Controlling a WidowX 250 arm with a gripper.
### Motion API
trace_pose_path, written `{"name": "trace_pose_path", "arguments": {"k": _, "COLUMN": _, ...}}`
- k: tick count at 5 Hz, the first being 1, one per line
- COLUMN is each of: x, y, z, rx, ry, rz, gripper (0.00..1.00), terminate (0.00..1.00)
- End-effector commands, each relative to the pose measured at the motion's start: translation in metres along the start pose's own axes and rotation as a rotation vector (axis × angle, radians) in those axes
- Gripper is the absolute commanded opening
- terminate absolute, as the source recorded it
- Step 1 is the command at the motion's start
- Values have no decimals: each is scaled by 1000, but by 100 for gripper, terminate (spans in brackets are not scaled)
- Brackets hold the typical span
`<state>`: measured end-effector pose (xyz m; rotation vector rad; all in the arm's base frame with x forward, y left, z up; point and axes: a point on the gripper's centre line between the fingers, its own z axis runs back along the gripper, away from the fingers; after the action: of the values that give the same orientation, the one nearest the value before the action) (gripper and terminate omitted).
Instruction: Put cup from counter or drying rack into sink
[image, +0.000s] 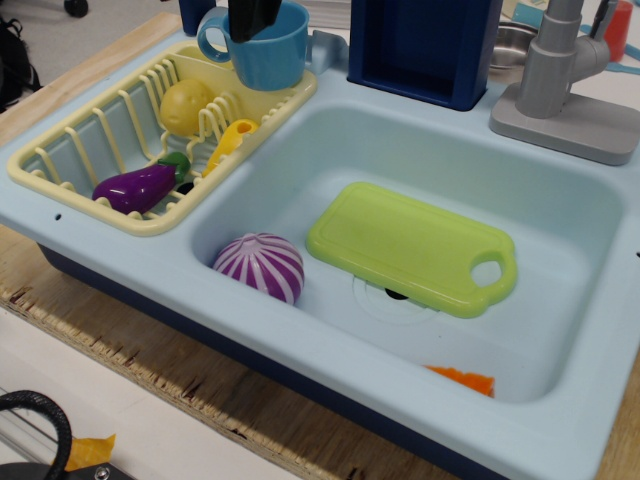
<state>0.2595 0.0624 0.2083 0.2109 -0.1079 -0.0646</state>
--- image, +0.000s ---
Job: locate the red plastic cup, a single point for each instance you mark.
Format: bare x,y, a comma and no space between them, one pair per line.
617,31

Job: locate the grey toy faucet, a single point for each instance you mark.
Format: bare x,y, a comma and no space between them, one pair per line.
542,110

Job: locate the yellow toy utensil handle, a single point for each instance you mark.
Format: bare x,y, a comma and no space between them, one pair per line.
231,139

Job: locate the blue plastic utensil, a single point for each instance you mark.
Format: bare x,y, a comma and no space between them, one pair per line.
632,52

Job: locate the green plastic cutting board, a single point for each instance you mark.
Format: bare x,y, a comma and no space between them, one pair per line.
435,257

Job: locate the yellow toy potato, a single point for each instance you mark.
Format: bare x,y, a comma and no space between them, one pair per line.
181,104

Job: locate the blue plastic cup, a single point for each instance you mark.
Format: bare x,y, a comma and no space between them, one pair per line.
273,60

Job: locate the purple striped toy onion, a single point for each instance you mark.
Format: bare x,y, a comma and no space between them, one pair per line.
265,262

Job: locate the black backpack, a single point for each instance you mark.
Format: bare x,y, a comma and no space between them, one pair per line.
17,73

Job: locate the black chair wheel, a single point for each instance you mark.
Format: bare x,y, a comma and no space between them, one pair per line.
76,8

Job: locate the orange toy carrot piece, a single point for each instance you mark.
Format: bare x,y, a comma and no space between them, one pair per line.
477,382

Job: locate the dark blue plastic box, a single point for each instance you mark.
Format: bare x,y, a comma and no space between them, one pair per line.
435,51

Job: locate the metal bowl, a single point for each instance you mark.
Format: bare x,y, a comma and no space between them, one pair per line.
511,46

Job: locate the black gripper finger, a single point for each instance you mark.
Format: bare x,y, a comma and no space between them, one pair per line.
247,18

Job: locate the purple toy eggplant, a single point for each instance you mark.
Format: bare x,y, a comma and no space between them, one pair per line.
140,190

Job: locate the cream plastic drying rack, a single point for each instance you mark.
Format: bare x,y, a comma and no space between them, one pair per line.
119,131

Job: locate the light blue toy sink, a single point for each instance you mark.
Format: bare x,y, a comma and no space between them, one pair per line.
560,347

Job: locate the orange tape piece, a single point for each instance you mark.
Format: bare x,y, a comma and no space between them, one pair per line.
88,452

